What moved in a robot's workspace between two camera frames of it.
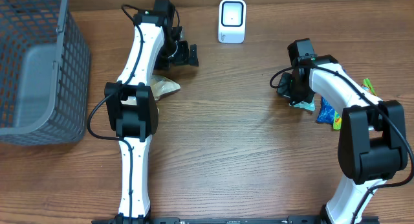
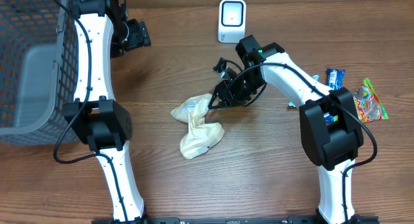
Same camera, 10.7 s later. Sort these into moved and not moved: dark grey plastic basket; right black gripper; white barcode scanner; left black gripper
Moved: left black gripper; right black gripper
Not moved: white barcode scanner; dark grey plastic basket
